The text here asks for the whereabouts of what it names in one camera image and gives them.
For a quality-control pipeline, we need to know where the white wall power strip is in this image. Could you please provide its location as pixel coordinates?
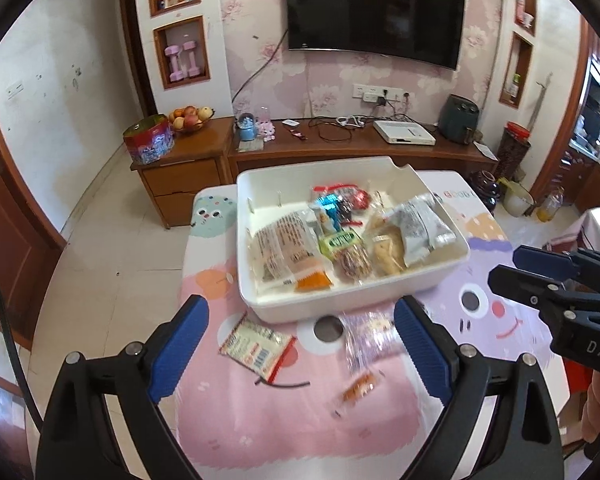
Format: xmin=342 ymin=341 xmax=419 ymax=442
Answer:
xmin=352 ymin=84 xmax=410 ymax=104

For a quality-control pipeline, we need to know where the red candy cake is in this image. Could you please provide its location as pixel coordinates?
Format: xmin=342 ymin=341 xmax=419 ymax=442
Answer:
xmin=312 ymin=183 xmax=372 ymax=211

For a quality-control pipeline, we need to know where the blue snow globe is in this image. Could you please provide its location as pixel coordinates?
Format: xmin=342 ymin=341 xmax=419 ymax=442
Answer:
xmin=235 ymin=113 xmax=258 ymax=142

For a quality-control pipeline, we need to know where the white plastic jug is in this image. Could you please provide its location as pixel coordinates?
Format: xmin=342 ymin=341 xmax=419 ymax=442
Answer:
xmin=498 ymin=178 xmax=535 ymax=218

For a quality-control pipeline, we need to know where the dark ceramic pot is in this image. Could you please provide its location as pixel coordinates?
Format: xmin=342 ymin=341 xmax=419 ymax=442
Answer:
xmin=468 ymin=170 xmax=501 ymax=212

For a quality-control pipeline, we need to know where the orange white snack bar packet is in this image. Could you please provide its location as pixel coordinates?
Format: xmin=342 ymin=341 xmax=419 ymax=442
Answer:
xmin=296 ymin=271 xmax=332 ymax=292

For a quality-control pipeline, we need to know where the clear pastry packet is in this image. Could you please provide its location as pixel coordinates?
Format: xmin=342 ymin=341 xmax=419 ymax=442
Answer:
xmin=249 ymin=209 xmax=330 ymax=292

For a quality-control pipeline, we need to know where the blue wrapper snack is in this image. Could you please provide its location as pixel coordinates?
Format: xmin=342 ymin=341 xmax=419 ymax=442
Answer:
xmin=310 ymin=192 xmax=352 ymax=235

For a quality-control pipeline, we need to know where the small orange sausage snack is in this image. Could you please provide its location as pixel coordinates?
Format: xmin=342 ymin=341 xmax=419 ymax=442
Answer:
xmin=330 ymin=370 xmax=386 ymax=418

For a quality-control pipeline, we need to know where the brown wooden door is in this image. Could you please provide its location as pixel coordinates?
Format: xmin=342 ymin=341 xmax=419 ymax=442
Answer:
xmin=0 ymin=131 xmax=66 ymax=350

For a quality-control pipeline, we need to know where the white plastic storage bin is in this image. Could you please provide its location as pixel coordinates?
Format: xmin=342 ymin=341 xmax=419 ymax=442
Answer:
xmin=237 ymin=157 xmax=470 ymax=323

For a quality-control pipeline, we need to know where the pink dumbbell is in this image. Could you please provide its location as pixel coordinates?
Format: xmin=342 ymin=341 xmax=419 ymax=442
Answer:
xmin=164 ymin=44 xmax=185 ymax=82
xmin=183 ymin=40 xmax=201 ymax=78

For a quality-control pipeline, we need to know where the fruit bowl with apples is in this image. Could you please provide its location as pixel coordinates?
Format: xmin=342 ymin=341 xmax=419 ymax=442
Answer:
xmin=168 ymin=105 xmax=215 ymax=134

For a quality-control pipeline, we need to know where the dark green air fryer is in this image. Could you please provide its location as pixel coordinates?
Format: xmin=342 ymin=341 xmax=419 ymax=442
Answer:
xmin=438 ymin=94 xmax=480 ymax=145

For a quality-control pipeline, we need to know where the grey white snack bag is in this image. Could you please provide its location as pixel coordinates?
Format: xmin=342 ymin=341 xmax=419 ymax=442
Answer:
xmin=384 ymin=193 xmax=456 ymax=268

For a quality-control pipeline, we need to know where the rice cracker bag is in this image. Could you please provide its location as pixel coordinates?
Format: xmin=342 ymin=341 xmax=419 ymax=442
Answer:
xmin=365 ymin=210 xmax=406 ymax=275

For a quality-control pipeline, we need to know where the pink dumbbell right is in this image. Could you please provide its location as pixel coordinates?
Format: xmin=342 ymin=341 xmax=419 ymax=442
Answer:
xmin=183 ymin=40 xmax=201 ymax=78

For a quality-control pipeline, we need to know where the yellow oil bottle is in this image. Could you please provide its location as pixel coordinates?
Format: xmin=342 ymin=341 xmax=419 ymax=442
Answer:
xmin=536 ymin=186 xmax=565 ymax=222

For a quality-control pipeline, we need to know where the cartoon printed tablecloth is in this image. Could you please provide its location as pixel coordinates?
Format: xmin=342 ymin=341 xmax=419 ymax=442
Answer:
xmin=176 ymin=171 xmax=568 ymax=479

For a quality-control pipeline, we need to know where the white set-top box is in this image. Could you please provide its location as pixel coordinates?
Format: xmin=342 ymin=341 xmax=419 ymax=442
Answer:
xmin=373 ymin=120 xmax=436 ymax=146

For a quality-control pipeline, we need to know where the red white sachet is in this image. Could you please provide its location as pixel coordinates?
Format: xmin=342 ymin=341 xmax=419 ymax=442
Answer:
xmin=219 ymin=314 xmax=296 ymax=382

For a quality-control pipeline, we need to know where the wooden tv cabinet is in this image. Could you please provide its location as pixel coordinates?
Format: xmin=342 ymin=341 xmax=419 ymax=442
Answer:
xmin=131 ymin=117 xmax=496 ymax=229

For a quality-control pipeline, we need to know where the nut cake clear wrapper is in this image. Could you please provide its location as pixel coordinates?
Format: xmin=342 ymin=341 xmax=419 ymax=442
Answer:
xmin=335 ymin=244 xmax=373 ymax=282

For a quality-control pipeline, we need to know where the pink dumbbell left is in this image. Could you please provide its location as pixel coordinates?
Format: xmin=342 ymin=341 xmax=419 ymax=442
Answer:
xmin=164 ymin=44 xmax=185 ymax=82

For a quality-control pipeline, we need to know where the pink bunny figurine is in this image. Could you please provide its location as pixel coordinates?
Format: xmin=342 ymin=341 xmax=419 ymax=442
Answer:
xmin=254 ymin=106 xmax=275 ymax=142

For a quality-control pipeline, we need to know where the dark jar red lid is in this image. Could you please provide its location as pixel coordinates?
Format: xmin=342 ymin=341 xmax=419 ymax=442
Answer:
xmin=494 ymin=122 xmax=531 ymax=180

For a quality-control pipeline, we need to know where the wall mounted black television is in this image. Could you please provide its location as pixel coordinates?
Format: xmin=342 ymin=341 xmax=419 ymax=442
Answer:
xmin=287 ymin=0 xmax=465 ymax=70

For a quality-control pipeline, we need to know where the red round gift tin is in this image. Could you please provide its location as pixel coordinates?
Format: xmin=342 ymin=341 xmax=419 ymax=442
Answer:
xmin=122 ymin=114 xmax=174 ymax=166

